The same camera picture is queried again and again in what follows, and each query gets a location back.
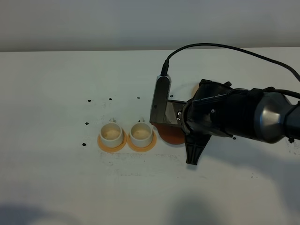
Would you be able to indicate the white teacup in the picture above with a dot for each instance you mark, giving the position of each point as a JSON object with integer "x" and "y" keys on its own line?
{"x": 111, "y": 130}
{"x": 141, "y": 134}

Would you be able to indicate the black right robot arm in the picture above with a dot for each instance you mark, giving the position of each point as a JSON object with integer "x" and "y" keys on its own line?
{"x": 274, "y": 118}

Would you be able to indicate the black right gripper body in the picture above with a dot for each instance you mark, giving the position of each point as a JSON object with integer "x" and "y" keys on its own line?
{"x": 219, "y": 110}

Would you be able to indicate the cream round teapot coaster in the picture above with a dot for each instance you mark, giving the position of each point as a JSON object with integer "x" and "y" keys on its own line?
{"x": 194, "y": 90}

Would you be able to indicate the orange round coaster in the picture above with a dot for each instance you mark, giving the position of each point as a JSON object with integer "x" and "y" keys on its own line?
{"x": 141, "y": 148}
{"x": 111, "y": 146}

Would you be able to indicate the left white teacup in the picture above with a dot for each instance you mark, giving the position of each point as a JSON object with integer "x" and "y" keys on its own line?
{"x": 111, "y": 130}

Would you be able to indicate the left orange round coaster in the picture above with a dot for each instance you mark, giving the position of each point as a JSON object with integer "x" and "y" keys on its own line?
{"x": 111, "y": 146}

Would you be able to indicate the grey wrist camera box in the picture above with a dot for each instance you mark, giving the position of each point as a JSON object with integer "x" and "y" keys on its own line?
{"x": 163, "y": 110}

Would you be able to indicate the right orange round coaster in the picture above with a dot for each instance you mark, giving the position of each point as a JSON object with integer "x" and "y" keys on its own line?
{"x": 141, "y": 148}

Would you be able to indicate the right white teacup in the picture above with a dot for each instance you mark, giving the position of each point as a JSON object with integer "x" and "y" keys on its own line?
{"x": 141, "y": 134}

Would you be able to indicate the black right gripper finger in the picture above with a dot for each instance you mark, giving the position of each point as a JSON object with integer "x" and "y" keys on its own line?
{"x": 195, "y": 144}

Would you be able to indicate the brown clay teapot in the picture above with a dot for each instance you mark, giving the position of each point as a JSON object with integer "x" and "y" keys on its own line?
{"x": 170, "y": 134}

